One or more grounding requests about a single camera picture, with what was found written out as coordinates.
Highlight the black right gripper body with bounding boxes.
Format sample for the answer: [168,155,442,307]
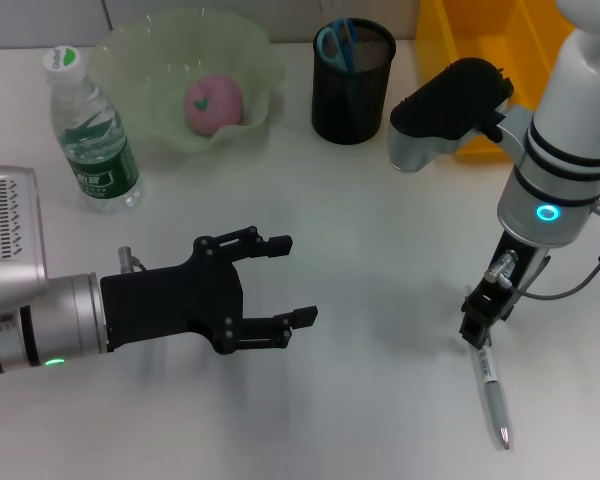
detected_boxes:
[472,232,551,321]

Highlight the left gripper cable with connector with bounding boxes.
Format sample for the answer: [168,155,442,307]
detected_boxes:
[117,245,149,275]

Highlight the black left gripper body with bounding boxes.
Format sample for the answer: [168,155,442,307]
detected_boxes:
[99,235,245,356]

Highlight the clear green-label water bottle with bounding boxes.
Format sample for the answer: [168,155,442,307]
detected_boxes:
[42,45,144,215]

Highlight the pink toy peach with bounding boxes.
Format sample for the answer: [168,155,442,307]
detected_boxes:
[183,72,245,136]

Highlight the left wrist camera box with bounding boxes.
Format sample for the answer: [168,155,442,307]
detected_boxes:
[0,165,49,316]

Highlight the blue scissors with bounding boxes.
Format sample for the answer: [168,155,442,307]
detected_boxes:
[318,17,370,129]

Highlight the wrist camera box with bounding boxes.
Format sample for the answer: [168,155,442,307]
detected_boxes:
[388,57,515,174]
[0,165,49,316]

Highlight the right gripper cable with connector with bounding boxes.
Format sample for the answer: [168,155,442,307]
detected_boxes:
[483,202,600,301]

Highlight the translucent green fruit plate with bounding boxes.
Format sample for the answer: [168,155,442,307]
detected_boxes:
[87,7,287,166]

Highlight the gripper cable with connector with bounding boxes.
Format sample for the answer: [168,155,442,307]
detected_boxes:
[117,245,149,275]
[483,202,600,301]

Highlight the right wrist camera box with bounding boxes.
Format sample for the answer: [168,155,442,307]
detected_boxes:
[388,57,515,174]

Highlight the yellow plastic bin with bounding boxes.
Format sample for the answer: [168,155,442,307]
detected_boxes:
[413,0,564,164]

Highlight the black mesh pen cup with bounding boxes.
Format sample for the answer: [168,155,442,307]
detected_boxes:
[312,18,397,146]

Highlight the clear silver ballpoint pen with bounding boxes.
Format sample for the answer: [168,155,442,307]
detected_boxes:
[464,284,511,451]

